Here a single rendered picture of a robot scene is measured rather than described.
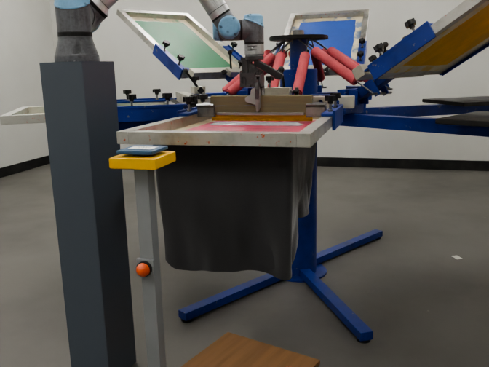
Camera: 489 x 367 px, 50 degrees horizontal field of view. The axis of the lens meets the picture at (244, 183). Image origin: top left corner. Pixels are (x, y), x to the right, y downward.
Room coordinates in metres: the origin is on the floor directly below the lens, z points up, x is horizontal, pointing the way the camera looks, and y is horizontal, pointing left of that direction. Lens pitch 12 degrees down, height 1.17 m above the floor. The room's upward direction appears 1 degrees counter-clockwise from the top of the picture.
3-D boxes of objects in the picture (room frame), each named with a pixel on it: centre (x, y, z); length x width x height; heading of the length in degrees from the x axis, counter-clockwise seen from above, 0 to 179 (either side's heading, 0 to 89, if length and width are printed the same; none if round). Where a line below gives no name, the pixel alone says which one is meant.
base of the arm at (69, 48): (1.91, 0.58, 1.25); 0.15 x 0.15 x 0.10
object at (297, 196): (1.76, -0.19, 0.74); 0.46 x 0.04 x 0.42; 164
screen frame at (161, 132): (1.87, -0.01, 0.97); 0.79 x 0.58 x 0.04; 164
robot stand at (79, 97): (1.91, 0.58, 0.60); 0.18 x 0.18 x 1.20; 68
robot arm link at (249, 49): (2.08, -0.05, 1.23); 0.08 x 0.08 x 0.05
